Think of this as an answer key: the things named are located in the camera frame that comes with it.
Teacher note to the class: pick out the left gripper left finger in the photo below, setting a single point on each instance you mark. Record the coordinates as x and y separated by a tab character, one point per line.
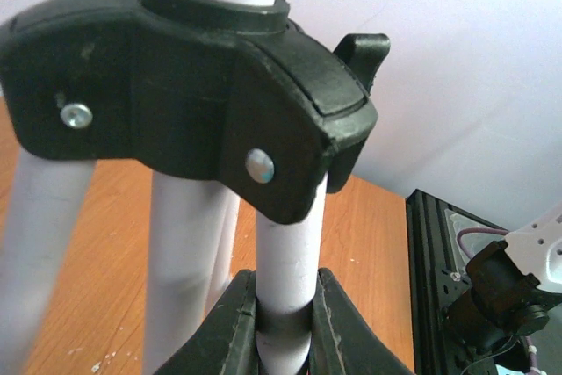
225	343

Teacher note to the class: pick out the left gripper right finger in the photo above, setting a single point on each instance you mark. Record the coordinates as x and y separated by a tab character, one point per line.
342	341

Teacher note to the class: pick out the white music stand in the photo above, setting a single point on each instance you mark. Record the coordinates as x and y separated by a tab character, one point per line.
247	124

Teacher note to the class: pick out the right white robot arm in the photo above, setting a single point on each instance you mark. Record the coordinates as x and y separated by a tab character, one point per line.
516	281

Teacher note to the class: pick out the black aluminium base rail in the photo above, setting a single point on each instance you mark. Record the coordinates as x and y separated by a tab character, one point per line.
433	290

